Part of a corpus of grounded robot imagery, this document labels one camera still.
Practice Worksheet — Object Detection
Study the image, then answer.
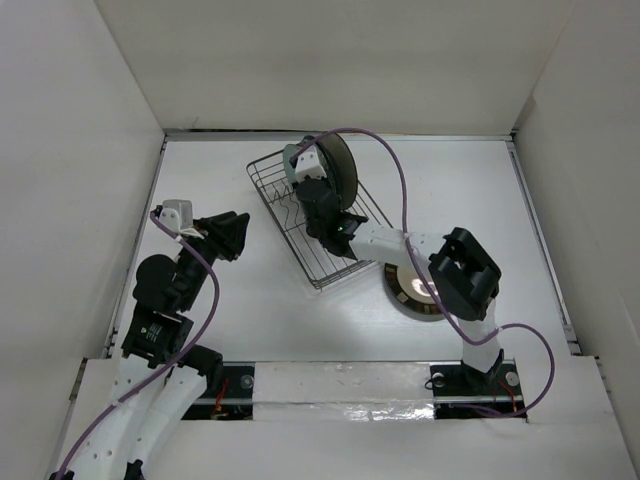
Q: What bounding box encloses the wire dish rack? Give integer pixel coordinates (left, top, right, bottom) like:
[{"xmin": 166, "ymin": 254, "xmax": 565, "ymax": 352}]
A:
[{"xmin": 246, "ymin": 151, "xmax": 378, "ymax": 290}]

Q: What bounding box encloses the purple cable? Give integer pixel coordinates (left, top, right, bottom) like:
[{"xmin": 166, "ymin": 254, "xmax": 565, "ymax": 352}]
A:
[
  {"xmin": 52, "ymin": 212, "xmax": 221, "ymax": 480},
  {"xmin": 294, "ymin": 128, "xmax": 557, "ymax": 418}
]

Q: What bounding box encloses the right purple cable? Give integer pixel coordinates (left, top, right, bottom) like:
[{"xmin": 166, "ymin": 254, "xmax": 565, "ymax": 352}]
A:
[{"xmin": 294, "ymin": 128, "xmax": 557, "ymax": 418}]

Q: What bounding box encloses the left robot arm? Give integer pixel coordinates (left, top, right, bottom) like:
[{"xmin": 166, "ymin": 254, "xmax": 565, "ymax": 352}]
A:
[{"xmin": 51, "ymin": 201, "xmax": 250, "ymax": 479}]

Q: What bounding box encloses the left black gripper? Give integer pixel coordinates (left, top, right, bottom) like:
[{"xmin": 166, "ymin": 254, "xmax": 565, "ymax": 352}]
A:
[{"xmin": 179, "ymin": 210, "xmax": 249, "ymax": 309}]

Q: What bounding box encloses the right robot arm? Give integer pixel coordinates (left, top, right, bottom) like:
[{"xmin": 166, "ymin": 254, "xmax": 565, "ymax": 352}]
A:
[{"xmin": 294, "ymin": 179, "xmax": 504, "ymax": 393}]

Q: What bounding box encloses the grey tree pattern plate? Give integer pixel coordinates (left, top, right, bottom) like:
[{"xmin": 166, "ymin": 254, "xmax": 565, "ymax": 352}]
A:
[{"xmin": 317, "ymin": 134, "xmax": 358, "ymax": 210}]

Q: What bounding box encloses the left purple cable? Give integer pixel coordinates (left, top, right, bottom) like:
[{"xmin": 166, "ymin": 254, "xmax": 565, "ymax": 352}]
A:
[{"xmin": 52, "ymin": 212, "xmax": 221, "ymax": 480}]

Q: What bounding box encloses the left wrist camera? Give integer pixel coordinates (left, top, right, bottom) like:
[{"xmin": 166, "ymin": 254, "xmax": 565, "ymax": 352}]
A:
[{"xmin": 151, "ymin": 199, "xmax": 199, "ymax": 237}]

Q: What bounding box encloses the green flower plate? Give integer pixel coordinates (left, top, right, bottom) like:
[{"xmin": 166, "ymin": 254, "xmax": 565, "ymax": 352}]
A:
[{"xmin": 282, "ymin": 144, "xmax": 301, "ymax": 187}]

